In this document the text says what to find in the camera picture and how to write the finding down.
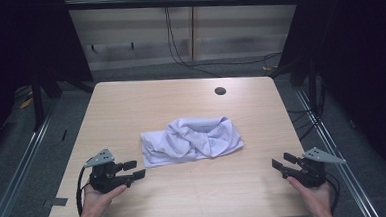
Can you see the small black floor tape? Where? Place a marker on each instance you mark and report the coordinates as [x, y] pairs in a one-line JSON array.
[[64, 135]]

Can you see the dark curtain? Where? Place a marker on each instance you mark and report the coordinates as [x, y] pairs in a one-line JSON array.
[[362, 63], [20, 40]]

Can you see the small black wall hook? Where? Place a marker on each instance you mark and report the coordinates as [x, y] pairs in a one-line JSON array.
[[132, 45], [93, 47]]

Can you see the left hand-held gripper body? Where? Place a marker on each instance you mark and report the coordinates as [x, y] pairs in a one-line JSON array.
[[103, 180]]

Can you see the metal floor rail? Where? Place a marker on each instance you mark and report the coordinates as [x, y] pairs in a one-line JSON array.
[[17, 177], [337, 154]]

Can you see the yellow object on floor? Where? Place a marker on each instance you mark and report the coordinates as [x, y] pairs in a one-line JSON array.
[[26, 103]]

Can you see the black metal stand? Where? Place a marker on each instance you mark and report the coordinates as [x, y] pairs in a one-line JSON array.
[[312, 85], [38, 103]]

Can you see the white patterned towel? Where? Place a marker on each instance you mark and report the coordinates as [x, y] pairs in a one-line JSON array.
[[192, 142]]

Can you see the person's left hand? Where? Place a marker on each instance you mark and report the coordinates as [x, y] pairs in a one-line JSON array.
[[97, 202]]

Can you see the black horizontal metal bar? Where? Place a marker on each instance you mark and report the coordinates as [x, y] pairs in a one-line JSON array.
[[182, 3]]

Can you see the grey tape strip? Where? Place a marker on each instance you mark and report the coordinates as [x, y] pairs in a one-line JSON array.
[[56, 202]]

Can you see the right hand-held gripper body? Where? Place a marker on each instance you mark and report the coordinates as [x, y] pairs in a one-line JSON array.
[[309, 174]]

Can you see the person's right hand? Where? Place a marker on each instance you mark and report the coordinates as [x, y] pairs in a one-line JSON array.
[[314, 197]]

